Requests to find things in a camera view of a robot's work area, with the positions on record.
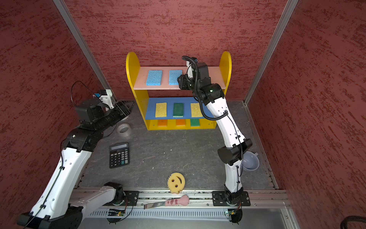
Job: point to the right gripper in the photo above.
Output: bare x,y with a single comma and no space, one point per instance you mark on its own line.
184,82

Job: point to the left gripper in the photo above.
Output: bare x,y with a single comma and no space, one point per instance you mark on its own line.
123,109

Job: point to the blue sponge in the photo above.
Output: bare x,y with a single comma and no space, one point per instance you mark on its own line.
154,78
173,77

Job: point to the dark green sponge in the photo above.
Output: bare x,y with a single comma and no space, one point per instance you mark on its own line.
178,110

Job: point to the orange sponge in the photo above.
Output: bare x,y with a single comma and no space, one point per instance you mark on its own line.
162,123
180,122

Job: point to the light green sponge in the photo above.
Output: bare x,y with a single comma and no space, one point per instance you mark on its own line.
194,122

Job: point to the orange sponge front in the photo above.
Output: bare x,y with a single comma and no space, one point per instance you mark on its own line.
180,122

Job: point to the yellow smiley face sponge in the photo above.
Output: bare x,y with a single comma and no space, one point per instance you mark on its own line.
176,183

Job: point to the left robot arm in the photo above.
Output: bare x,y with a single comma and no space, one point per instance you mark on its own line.
54,210

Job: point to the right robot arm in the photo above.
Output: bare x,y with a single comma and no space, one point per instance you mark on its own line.
231,134

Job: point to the yellow shelf with coloured boards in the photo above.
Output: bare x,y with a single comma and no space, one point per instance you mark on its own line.
181,98

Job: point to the black calculator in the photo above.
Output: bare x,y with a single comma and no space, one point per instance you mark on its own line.
119,155

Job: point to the grey mug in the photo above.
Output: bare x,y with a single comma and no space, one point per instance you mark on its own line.
250,161

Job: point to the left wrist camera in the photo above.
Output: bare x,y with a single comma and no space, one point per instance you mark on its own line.
106,97

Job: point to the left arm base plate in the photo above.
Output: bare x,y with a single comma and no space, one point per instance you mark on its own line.
128,198

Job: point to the pink handled scraper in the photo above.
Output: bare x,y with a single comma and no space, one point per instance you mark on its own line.
182,201

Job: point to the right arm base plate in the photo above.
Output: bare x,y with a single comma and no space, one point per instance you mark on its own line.
225,198

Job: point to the black cable corner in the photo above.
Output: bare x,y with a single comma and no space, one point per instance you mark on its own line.
344,223

